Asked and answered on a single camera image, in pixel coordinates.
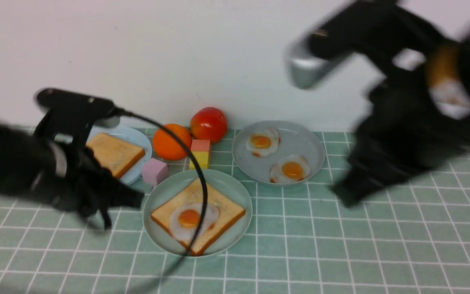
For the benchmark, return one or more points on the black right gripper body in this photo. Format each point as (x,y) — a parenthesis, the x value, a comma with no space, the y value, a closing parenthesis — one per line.
(403,137)

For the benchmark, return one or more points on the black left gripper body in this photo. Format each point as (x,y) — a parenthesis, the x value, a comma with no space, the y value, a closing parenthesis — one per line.
(87,188)

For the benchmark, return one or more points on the toast slice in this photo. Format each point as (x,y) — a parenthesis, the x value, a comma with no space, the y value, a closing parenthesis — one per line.
(114,154)
(230,212)

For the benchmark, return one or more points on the fried egg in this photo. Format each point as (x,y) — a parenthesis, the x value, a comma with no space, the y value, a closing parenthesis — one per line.
(185,219)
(263,143)
(289,169)

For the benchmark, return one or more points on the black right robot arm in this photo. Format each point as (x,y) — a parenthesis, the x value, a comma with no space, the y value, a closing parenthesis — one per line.
(396,40)

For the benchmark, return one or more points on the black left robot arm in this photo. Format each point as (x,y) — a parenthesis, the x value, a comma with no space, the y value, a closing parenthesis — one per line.
(27,166)

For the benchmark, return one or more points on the light blue plate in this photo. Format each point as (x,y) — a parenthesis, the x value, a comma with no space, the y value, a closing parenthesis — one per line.
(137,141)

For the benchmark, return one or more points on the pink cube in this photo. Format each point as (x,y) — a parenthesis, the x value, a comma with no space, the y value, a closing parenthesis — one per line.
(154,172)

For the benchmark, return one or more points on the green center plate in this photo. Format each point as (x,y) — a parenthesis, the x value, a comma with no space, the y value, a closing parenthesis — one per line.
(222,182)

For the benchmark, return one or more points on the orange fruit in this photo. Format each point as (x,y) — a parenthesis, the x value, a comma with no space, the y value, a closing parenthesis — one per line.
(166,147)

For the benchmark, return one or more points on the green tiled tablecloth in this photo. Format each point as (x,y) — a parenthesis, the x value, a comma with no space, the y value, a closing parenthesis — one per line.
(413,239)

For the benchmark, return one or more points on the grey egg plate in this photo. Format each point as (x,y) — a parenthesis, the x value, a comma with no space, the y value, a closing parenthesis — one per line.
(295,139)

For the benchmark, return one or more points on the yellow cube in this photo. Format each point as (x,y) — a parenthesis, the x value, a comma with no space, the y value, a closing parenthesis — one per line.
(202,158)

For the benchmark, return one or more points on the salmon red cube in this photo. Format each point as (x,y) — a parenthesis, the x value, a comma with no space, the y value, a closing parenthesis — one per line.
(201,145)

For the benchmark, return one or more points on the red tomato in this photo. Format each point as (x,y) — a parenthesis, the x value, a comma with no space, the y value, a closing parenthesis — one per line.
(210,124)

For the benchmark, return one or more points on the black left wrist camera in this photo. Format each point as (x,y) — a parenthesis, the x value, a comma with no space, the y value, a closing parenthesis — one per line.
(74,108)

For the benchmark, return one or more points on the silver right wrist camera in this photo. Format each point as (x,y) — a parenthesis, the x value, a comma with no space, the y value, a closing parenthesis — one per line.
(306,70)

